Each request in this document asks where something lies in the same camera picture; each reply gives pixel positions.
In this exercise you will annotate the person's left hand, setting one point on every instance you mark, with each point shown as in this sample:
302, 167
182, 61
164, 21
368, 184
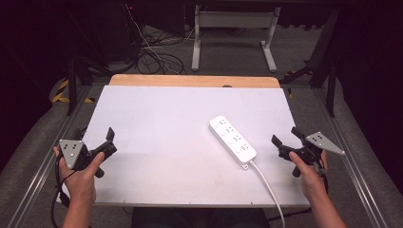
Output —
79, 180

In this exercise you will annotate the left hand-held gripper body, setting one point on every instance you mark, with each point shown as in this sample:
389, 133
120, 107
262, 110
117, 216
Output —
72, 152

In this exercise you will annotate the white metal desk frame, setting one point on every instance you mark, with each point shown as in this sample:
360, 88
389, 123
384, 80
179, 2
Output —
234, 19

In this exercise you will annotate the metal floor rail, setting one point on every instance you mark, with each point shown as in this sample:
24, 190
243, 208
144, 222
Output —
41, 167
351, 164

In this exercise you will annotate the white table board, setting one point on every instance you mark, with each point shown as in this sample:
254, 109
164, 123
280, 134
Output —
164, 148

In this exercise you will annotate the black metal stand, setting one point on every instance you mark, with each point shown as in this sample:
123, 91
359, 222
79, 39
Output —
329, 79

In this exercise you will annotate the white power strip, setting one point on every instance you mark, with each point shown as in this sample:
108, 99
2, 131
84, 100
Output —
232, 141

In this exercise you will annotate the black tripod stand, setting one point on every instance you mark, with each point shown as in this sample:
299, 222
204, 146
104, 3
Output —
73, 85

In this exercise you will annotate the yellow black hazard tape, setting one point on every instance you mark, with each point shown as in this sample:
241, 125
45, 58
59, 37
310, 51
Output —
61, 93

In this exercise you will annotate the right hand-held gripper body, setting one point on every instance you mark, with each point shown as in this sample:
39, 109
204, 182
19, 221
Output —
313, 148

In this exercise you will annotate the person's right hand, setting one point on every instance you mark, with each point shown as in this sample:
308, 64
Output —
310, 180

